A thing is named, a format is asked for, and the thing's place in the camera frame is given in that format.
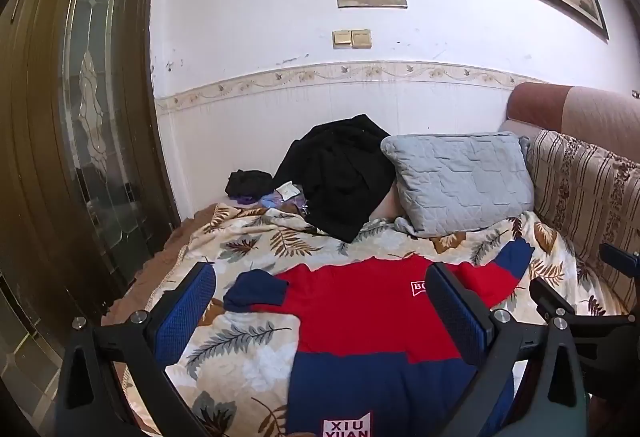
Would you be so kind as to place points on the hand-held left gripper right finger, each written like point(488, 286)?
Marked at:
point(459, 317)

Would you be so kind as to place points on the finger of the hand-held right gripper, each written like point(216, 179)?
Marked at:
point(622, 261)
point(547, 296)

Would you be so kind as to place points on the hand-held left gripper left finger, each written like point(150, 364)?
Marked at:
point(186, 312)

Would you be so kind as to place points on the red and blue sweater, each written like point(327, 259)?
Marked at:
point(360, 307)

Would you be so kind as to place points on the striped floral sofa cushion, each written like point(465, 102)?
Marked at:
point(590, 207)

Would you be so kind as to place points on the brown fringed bedsheet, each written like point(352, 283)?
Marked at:
point(162, 249)

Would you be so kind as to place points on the leaf print blanket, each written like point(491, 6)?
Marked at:
point(250, 357)

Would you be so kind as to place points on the pale pink cushion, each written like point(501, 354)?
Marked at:
point(385, 207)

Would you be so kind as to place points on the purple cloth items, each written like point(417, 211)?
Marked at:
point(270, 203)

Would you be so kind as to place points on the grey quilted pillow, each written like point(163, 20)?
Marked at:
point(460, 177)

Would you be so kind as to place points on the small black cloth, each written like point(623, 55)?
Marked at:
point(248, 183)

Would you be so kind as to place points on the white paper tag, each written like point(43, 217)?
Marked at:
point(288, 191)

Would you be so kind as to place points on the brown sofa backrest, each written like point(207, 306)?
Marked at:
point(575, 109)

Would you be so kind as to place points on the black garment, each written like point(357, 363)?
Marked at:
point(340, 177)

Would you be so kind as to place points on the wooden door with glass panel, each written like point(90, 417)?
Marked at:
point(75, 127)

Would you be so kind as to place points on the gold light switch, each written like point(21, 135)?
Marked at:
point(361, 38)
point(342, 39)

